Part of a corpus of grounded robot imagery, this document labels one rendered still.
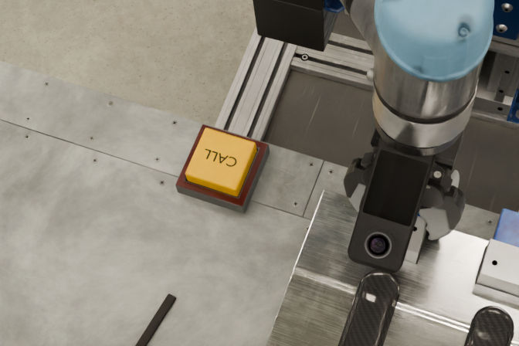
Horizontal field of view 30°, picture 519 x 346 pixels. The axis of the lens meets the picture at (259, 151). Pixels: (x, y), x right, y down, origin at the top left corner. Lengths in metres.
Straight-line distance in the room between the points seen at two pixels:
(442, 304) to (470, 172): 0.83
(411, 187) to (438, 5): 0.20
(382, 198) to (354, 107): 1.00
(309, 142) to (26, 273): 0.79
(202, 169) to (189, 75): 1.05
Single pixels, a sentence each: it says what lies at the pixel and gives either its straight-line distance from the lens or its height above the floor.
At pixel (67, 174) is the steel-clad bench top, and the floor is 0.80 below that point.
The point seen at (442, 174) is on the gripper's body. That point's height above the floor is 1.04.
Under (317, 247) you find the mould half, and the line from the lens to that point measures 0.94.
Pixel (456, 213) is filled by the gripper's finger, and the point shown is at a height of 0.99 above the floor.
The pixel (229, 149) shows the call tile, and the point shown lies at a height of 0.84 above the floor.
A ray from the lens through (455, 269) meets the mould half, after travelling 0.94.
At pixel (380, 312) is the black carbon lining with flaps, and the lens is 0.93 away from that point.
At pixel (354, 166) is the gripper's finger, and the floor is 1.01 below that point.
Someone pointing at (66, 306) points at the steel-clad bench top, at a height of 0.80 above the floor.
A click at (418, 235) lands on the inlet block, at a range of 0.92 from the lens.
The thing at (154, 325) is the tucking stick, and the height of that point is 0.80.
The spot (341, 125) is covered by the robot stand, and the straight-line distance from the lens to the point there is 1.76.
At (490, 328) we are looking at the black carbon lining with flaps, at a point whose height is 0.88.
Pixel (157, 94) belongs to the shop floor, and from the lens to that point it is 2.07.
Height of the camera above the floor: 1.77
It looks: 64 degrees down
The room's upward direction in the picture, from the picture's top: 10 degrees counter-clockwise
